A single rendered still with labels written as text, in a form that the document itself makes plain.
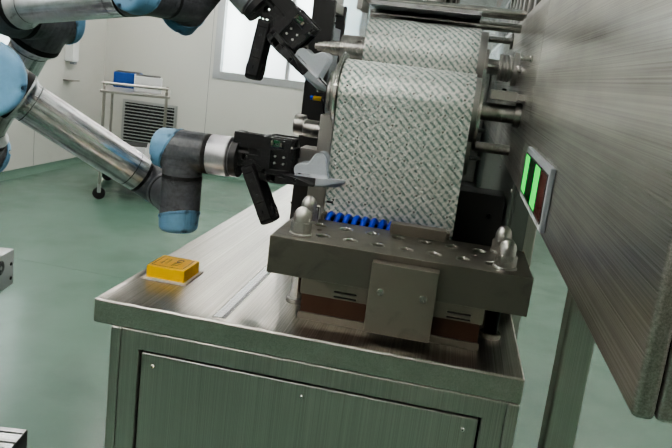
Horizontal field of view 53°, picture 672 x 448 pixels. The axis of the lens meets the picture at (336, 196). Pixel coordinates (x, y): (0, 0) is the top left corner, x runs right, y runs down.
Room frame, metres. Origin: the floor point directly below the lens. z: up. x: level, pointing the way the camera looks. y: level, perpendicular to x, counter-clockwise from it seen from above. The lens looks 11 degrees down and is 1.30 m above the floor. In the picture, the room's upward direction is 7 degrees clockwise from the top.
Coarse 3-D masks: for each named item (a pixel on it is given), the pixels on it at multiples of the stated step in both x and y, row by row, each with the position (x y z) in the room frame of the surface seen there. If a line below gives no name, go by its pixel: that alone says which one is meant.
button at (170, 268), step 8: (168, 256) 1.17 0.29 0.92; (152, 264) 1.11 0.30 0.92; (160, 264) 1.12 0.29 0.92; (168, 264) 1.12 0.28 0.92; (176, 264) 1.13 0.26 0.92; (184, 264) 1.13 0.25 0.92; (192, 264) 1.14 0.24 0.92; (152, 272) 1.11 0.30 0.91; (160, 272) 1.11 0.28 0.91; (168, 272) 1.10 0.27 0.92; (176, 272) 1.10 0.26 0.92; (184, 272) 1.10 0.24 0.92; (192, 272) 1.14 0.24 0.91; (176, 280) 1.10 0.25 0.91; (184, 280) 1.10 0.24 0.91
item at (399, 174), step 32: (352, 128) 1.19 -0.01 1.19; (384, 128) 1.18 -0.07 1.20; (352, 160) 1.19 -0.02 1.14; (384, 160) 1.18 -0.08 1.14; (416, 160) 1.17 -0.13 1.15; (448, 160) 1.16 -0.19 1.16; (352, 192) 1.19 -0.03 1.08; (384, 192) 1.18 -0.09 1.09; (416, 192) 1.17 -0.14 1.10; (448, 192) 1.16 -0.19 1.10; (448, 224) 1.16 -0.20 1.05
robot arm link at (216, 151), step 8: (216, 136) 1.22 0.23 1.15; (224, 136) 1.22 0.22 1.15; (208, 144) 1.20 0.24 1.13; (216, 144) 1.20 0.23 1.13; (224, 144) 1.20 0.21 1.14; (208, 152) 1.20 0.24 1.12; (216, 152) 1.19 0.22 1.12; (224, 152) 1.19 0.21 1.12; (208, 160) 1.20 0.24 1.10; (216, 160) 1.19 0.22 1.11; (224, 160) 1.19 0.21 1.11; (208, 168) 1.20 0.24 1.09; (216, 168) 1.20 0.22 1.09; (224, 168) 1.20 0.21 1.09; (224, 176) 1.22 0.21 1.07
